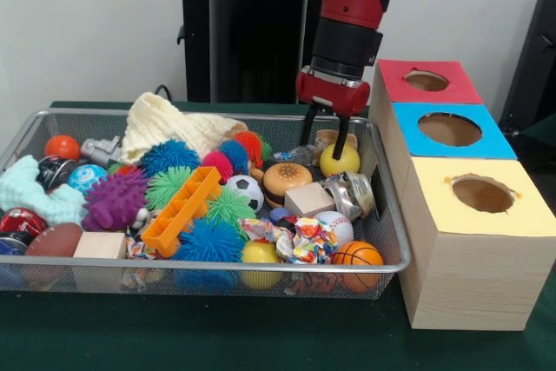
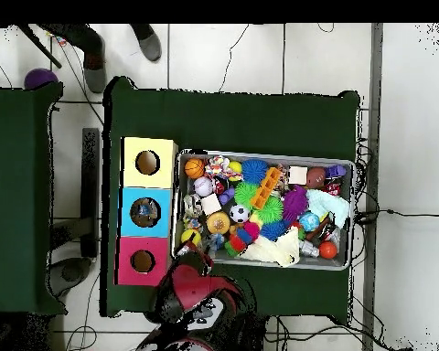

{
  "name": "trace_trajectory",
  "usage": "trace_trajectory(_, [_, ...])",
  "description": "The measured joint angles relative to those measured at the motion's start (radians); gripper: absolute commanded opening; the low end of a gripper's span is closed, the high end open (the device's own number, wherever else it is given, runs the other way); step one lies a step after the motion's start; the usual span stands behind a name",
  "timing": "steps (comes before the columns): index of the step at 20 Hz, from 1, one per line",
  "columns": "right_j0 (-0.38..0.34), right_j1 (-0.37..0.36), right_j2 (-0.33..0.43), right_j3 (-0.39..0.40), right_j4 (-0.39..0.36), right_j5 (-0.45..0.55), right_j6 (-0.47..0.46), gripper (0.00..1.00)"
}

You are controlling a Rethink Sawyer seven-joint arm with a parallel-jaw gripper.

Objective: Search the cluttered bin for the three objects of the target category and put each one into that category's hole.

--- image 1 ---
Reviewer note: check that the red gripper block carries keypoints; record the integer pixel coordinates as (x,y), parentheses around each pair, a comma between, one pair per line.
(333,93)

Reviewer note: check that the crushed clear plastic bottle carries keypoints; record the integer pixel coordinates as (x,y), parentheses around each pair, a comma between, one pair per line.
(300,155)

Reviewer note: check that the orange toy brick round studs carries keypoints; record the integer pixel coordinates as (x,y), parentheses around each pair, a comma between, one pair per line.
(181,212)

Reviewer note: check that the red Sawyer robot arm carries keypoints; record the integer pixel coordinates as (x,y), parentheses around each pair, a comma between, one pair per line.
(347,2)

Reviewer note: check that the wooden box three holes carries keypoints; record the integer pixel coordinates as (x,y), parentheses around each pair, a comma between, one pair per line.
(469,267)

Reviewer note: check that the clear shallow mesh bin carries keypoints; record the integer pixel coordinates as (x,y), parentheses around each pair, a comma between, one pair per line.
(113,284)

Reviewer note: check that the yellow green ball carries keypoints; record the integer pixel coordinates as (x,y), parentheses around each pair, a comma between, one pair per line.
(352,161)

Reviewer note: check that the small black white soccer ball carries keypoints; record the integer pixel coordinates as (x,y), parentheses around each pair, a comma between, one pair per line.
(245,193)

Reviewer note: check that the green spiky ball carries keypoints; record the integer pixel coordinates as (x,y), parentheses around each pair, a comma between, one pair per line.
(228,207)
(168,187)

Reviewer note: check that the small orange basketball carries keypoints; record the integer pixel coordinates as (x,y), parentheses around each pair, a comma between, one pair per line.
(357,255)

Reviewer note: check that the cream knitted cloth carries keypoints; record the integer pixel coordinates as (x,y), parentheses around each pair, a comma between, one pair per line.
(165,123)

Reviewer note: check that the blue spiky ball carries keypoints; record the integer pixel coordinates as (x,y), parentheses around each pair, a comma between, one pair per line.
(208,241)

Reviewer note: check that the dark green table cloth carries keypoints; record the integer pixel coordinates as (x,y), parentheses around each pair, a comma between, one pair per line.
(261,336)

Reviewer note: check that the purple spiky ball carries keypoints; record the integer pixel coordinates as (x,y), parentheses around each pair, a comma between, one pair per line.
(115,200)

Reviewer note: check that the red orange ball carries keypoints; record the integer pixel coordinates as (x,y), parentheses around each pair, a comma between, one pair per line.
(62,148)

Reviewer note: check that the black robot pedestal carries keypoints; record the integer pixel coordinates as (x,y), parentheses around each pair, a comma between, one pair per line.
(243,49)

